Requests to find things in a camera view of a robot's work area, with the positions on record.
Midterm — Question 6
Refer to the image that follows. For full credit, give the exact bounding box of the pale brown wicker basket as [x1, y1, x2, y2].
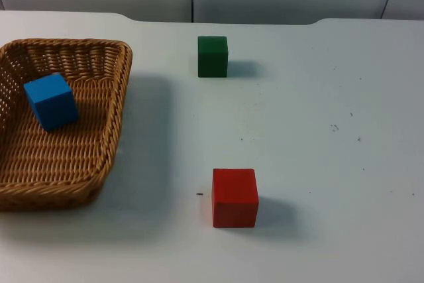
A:
[0, 38, 134, 213]

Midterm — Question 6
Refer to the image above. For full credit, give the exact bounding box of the blue cube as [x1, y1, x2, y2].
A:
[23, 72, 80, 133]

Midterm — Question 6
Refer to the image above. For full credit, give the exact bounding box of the green cube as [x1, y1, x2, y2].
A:
[197, 35, 229, 78]

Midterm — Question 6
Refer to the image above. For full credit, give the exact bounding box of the red cube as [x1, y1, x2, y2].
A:
[211, 168, 260, 229]

